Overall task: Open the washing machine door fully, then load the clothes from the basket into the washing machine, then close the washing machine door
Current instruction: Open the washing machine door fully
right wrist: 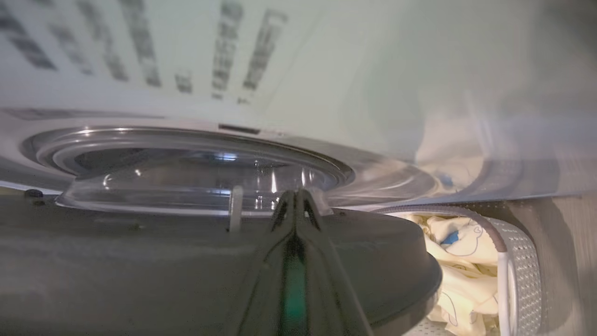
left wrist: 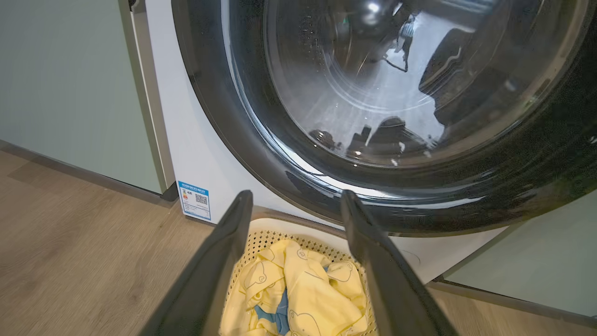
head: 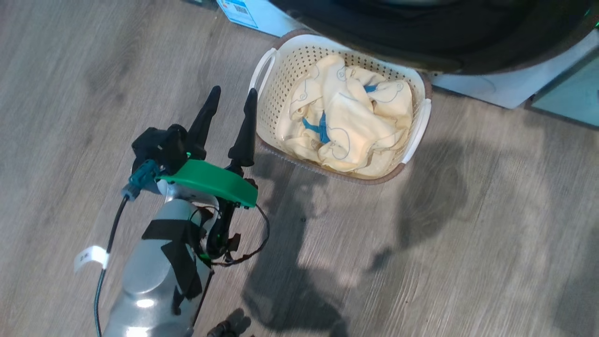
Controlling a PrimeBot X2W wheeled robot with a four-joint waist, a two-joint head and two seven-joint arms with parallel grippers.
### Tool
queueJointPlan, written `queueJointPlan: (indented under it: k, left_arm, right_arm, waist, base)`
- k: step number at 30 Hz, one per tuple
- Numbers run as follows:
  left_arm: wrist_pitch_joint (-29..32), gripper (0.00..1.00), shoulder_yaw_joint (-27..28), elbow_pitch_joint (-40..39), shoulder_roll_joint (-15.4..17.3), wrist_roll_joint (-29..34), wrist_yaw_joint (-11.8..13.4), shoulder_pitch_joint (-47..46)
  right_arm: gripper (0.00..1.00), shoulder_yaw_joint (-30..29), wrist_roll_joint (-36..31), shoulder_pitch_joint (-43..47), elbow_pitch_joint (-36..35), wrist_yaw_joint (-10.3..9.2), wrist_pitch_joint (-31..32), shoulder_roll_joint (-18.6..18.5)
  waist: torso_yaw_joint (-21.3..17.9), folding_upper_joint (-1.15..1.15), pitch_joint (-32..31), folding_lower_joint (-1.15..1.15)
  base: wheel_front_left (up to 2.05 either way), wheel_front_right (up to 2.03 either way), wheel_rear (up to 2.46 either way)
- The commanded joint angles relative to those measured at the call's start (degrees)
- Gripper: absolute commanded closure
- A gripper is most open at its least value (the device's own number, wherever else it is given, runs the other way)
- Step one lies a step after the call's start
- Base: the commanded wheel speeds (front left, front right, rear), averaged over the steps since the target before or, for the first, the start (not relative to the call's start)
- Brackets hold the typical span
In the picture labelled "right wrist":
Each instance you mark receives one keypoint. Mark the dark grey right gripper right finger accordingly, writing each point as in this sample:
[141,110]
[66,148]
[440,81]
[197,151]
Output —
[326,289]

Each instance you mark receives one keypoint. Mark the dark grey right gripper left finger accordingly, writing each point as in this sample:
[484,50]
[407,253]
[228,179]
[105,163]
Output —
[268,280]

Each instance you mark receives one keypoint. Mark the dark round glass washer door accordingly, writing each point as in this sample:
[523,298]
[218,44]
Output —
[140,261]

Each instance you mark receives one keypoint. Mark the yellow printed cloth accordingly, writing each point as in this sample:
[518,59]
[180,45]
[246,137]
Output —
[466,280]

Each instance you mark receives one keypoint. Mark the cream perforated laundry basket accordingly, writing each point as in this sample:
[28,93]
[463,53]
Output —
[524,261]

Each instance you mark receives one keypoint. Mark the white washing machine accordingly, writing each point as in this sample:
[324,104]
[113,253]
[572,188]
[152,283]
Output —
[326,70]

